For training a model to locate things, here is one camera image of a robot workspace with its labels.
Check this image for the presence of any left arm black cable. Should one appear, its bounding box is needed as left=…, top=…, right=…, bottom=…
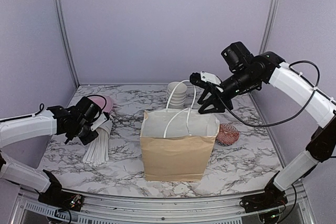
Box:
left=0, top=94, right=107, bottom=125

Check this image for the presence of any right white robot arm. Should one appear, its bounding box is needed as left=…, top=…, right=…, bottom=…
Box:
left=190, top=41, right=335, bottom=207

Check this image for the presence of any brown paper bag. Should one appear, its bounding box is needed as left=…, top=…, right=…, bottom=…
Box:
left=140, top=90, right=220, bottom=182

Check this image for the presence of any left aluminium frame post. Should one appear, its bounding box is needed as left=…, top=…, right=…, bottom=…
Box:
left=54, top=0, right=80, bottom=89

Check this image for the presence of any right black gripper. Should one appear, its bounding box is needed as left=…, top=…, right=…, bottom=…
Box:
left=198, top=67, right=259, bottom=113

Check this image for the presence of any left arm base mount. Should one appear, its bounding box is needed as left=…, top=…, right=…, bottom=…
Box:
left=38, top=169, right=84, bottom=212

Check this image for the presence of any stack of white cups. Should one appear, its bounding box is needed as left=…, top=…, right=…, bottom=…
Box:
left=166, top=82, right=187, bottom=109

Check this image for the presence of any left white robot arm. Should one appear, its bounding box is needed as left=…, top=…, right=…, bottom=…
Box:
left=1, top=97, right=110, bottom=206

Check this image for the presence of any aluminium frame post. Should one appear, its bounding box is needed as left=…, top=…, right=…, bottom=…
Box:
left=258, top=0, right=284, bottom=54
left=54, top=0, right=80, bottom=89

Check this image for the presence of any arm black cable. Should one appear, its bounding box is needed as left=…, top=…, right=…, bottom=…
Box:
left=0, top=94, right=107, bottom=125
left=209, top=60, right=321, bottom=127

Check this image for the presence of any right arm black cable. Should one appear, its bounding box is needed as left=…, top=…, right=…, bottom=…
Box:
left=209, top=60, right=321, bottom=127

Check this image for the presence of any red patterned bowl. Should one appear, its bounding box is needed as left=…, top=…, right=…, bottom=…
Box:
left=216, top=124, right=239, bottom=146

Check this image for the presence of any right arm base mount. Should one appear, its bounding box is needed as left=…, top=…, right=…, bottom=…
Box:
left=239, top=172, right=288, bottom=213

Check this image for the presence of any pink plate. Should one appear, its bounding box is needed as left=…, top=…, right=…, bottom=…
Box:
left=87, top=94, right=114, bottom=113

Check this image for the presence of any aluminium front rail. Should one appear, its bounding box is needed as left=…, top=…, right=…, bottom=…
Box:
left=10, top=182, right=316, bottom=224

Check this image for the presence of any right aluminium frame post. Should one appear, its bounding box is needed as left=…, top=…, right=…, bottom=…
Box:
left=258, top=0, right=284, bottom=54

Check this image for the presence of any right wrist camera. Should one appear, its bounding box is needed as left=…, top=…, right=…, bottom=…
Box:
left=190, top=71, right=222, bottom=89

